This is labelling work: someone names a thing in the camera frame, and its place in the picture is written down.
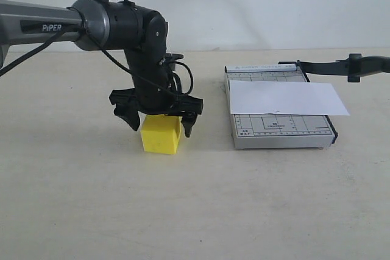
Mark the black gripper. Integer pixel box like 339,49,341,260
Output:
109,68,204,138

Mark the yellow foam cube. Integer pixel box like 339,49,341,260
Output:
141,114,182,155

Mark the white paper sheet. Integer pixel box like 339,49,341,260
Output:
229,80,349,116

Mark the black cutter blade lever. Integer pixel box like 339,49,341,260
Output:
278,53,389,83

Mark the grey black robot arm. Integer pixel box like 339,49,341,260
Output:
1,0,203,136

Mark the grey paper cutter base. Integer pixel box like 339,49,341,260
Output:
225,62,338,149

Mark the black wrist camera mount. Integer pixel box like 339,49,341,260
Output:
161,53,184,71

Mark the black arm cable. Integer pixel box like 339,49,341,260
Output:
0,0,199,111

